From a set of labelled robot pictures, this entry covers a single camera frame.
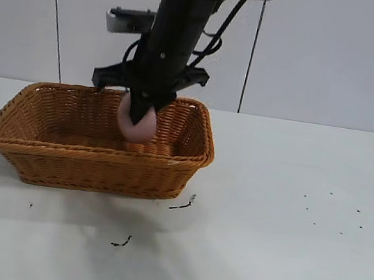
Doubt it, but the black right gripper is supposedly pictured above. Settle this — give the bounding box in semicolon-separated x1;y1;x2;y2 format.
86;28;215;137

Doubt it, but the pink peach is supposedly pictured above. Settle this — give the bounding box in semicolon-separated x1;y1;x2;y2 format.
113;91;162;146

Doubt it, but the brown woven wicker basket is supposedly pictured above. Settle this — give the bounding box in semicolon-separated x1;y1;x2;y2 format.
0;70;223;211

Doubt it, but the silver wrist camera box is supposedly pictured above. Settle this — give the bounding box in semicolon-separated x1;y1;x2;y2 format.
103;3;158;39

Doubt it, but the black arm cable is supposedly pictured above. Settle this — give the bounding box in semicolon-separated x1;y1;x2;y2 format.
187;0;249;77

